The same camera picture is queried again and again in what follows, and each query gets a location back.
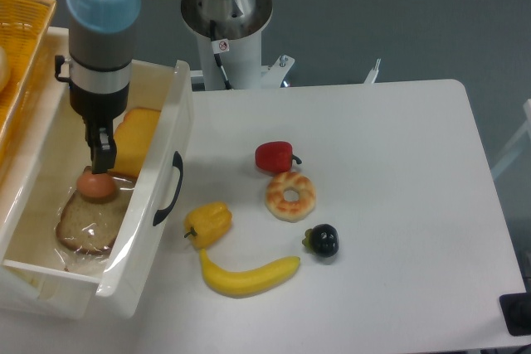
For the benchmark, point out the yellow bell pepper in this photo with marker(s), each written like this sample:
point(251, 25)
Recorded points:
point(207, 224)

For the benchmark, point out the dark purple mangosteen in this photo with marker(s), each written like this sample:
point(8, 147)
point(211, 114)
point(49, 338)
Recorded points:
point(322, 240)

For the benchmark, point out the red bell pepper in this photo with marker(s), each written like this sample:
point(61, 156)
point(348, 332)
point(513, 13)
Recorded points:
point(276, 157)

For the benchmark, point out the black drawer handle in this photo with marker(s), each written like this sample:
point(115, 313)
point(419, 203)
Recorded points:
point(172, 190)

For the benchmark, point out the yellow woven basket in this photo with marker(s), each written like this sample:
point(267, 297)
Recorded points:
point(24, 23)

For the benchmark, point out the orange cheese slice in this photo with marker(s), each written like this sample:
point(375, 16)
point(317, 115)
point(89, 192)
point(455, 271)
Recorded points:
point(133, 137)

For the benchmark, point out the white drawer cabinet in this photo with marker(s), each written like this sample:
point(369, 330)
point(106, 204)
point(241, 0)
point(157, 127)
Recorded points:
point(45, 51)

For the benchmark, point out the white open upper drawer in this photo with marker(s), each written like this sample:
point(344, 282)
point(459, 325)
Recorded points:
point(60, 250)

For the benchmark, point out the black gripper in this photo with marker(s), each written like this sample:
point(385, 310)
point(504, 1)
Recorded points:
point(98, 112)

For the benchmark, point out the black device at table edge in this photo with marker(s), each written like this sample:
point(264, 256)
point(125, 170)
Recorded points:
point(516, 311)

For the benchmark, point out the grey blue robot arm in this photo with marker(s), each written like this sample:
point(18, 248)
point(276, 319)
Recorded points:
point(101, 50)

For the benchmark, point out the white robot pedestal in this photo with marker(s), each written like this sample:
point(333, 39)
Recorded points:
point(229, 40)

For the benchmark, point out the yellow banana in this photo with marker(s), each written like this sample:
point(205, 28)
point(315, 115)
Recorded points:
point(240, 284)

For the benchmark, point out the wrapped brown bread slice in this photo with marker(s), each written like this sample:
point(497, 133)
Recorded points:
point(91, 226)

